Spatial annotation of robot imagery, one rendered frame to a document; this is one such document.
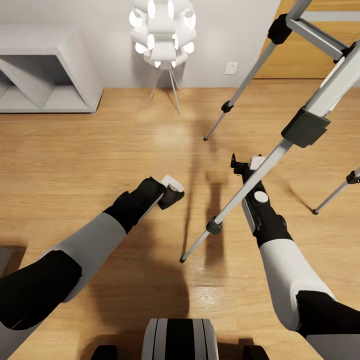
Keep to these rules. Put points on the digital camera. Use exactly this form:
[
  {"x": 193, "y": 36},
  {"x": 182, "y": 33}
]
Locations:
[{"x": 178, "y": 196}]

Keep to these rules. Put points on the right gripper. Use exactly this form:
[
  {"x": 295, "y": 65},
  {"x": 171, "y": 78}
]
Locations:
[{"x": 241, "y": 168}]

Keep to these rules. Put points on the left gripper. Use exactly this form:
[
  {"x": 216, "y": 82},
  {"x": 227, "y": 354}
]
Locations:
[{"x": 168, "y": 196}]

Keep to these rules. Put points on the wall socket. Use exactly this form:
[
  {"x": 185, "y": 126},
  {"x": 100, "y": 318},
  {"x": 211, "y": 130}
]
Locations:
[{"x": 231, "y": 67}]

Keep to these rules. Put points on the camera tripod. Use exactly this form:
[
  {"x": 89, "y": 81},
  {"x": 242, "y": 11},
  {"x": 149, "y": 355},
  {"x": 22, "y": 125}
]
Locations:
[{"x": 310, "y": 122}]

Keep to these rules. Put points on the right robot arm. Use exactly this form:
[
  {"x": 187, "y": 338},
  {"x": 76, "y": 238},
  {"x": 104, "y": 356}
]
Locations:
[{"x": 300, "y": 298}]

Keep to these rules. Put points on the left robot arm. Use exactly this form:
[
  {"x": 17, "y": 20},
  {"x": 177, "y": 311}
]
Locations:
[{"x": 29, "y": 295}]

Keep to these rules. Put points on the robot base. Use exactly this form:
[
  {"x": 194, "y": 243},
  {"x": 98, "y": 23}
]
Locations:
[{"x": 109, "y": 352}]

